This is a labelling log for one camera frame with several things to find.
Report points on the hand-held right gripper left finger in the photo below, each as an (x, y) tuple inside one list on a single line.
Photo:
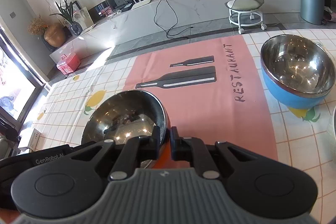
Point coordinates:
[(156, 135)]

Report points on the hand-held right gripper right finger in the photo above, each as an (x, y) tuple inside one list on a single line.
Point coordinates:
[(174, 145)]

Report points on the orange steel bowl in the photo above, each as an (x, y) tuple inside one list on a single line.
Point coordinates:
[(126, 113)]

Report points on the small white box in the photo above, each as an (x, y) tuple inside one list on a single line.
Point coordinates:
[(35, 139)]

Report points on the pink table runner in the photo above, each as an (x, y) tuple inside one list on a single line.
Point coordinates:
[(204, 113)]

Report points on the glass balcony door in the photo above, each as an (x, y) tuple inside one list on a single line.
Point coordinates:
[(15, 77)]

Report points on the pink storage box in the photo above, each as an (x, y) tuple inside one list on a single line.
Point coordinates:
[(68, 64)]

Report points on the blue steel bowl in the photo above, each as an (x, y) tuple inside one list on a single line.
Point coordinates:
[(278, 93)]

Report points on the brown round vase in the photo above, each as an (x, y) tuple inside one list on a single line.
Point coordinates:
[(54, 35)]

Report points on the pink photo card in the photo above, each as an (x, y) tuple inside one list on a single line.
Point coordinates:
[(107, 12)]

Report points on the dried yellow flowers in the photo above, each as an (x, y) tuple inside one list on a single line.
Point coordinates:
[(36, 26)]

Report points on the green plant in blue vase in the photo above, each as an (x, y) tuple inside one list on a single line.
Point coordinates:
[(75, 28)]

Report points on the white rolling stool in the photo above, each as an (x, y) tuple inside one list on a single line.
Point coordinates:
[(245, 7)]

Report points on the grey trash can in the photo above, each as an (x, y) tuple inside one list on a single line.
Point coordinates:
[(312, 1)]

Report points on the portrait photo frame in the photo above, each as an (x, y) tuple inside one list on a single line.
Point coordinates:
[(84, 18)]

